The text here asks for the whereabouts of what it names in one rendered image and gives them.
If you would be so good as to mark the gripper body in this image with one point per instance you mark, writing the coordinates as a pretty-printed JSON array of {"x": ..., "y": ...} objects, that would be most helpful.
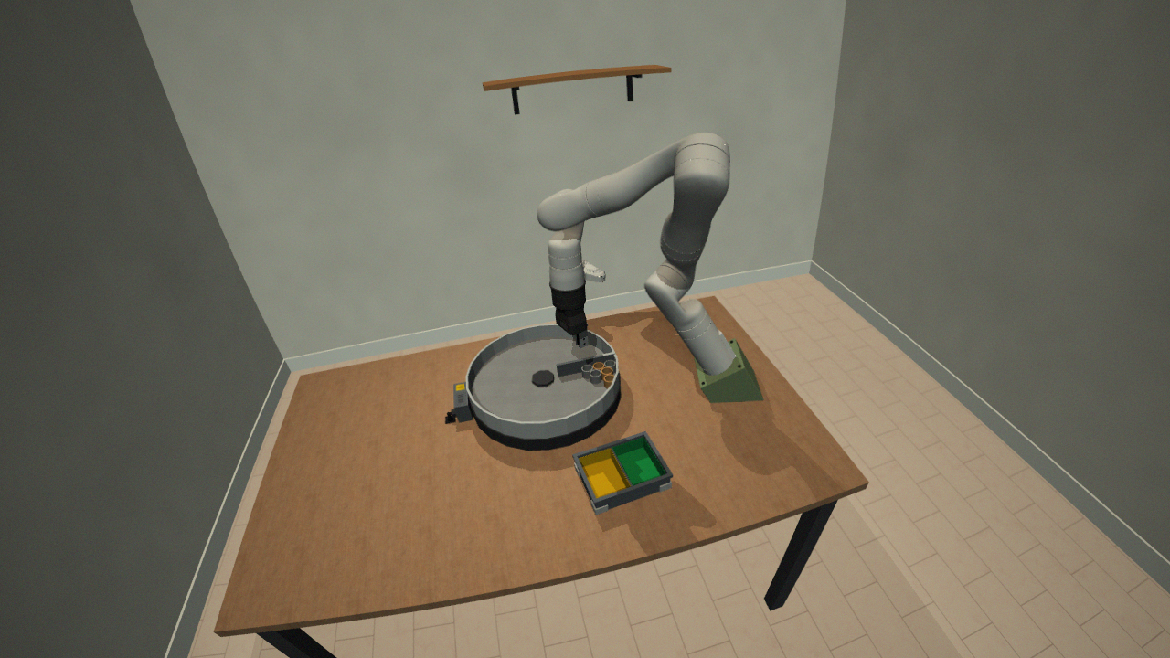
[{"x": 569, "y": 297}]

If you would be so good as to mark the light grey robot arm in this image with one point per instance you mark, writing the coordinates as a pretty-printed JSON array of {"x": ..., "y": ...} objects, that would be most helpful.
[{"x": 700, "y": 166}]

